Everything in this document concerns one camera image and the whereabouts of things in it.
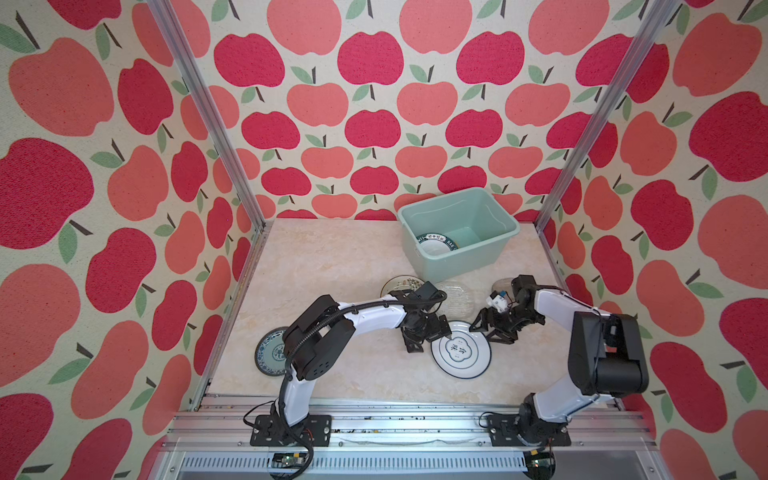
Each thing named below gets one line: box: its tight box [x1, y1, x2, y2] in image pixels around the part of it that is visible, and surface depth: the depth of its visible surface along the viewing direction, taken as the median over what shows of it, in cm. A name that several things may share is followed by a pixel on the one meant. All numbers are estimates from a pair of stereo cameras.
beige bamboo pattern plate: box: [380, 275, 425, 298], surface depth 103 cm
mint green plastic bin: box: [397, 187, 521, 284], surface depth 107 cm
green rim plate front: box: [416, 232, 459, 255], surface depth 113 cm
